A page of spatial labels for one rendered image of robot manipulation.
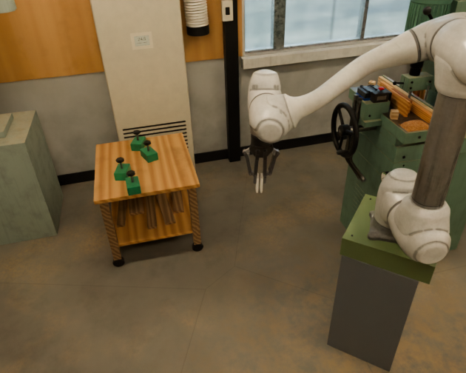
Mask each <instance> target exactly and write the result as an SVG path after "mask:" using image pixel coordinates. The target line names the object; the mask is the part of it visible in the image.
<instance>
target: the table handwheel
mask: <svg viewBox="0 0 466 373"><path fill-rule="evenodd" d="M341 108H345V109H346V110H347V111H348V114H349V115H350V117H351V122H352V126H349V125H348V124H344V121H343V118H342V113H341ZM338 114H339V117H340V123H341V125H339V127H338V134H339V135H340V136H341V138H340V142H339V141H338V138H337V115H338ZM369 130H376V126H375V127H363V126H362V125H358V121H357V117H356V114H355V112H354V110H353V109H352V107H351V106H350V105H349V104H347V103H345V102H341V103H339V104H338V105H337V106H336V107H335V108H334V111H333V114H332V117H331V135H332V139H333V142H334V146H335V148H336V150H337V151H338V150H342V148H341V147H342V142H343V139H344V136H348V135H350V134H351V135H353V143H352V146H351V149H350V151H349V152H348V153H346V154H343V155H341V156H342V157H343V158H350V157H351V156H352V155H353V154H354V153H355V152H356V150H357V147H358V143H359V132H364V131H369Z"/></svg>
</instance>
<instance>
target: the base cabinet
mask: <svg viewBox="0 0 466 373"><path fill-rule="evenodd" d="M352 160H353V162H354V164H355V165H356V166H357V168H358V169H359V171H360V172H361V173H362V175H363V176H364V177H365V179H366V181H364V182H361V180H360V179H359V180H358V178H357V177H356V175H355V174H354V171H353V170H352V169H351V167H350V166H349V165H348V171H347V176H346V181H345V191H344V195H343V201H342V210H341V216H340V221H341V222H342V224H343V226H344V227H345V228H346V229H347V228H348V225H349V224H350V222H351V220H352V218H353V216H354V214H355V213H356V211H357V209H358V207H359V205H360V203H361V201H362V199H363V198H364V196H365V194H367V195H372V196H375V197H376V196H377V193H378V190H379V185H380V184H381V182H382V181H381V178H380V175H381V173H382V172H387V171H389V172H390V171H392V170H394V169H397V168H406V169H412V170H413V171H415V172H416V173H417V172H418V168H419V163H420V160H421V159H419V160H413V161H403V162H398V163H393V162H392V161H391V160H390V159H389V158H388V157H387V156H386V155H385V154H384V153H383V152H381V151H380V150H379V149H378V148H377V147H376V146H375V145H374V144H373V143H372V142H371V141H370V140H369V139H368V138H367V137H365V136H364V135H363V134H362V133H361V132H359V143H358V147H357V150H356V152H355V153H354V154H353V158H352ZM445 201H446V202H447V204H448V206H449V207H450V233H449V235H450V238H451V242H450V249H449V250H453V249H456V248H457V246H458V243H459V240H460V238H461V236H462V232H463V230H464V227H465V224H466V152H464V153H459V157H458V161H457V163H456V167H455V170H454V173H453V177H452V179H451V182H450V186H449V189H448V193H447V196H446V199H445Z"/></svg>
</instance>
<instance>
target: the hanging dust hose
mask: <svg viewBox="0 0 466 373"><path fill-rule="evenodd" d="M183 1H184V3H183V4H184V7H185V8H184V10H185V11H184V12H185V18H186V30H187V35H189V36H206V35H208V34H209V23H208V21H209V20H208V18H209V17H208V14H207V13H208V12H207V3H206V2H207V1H206V0H183Z"/></svg>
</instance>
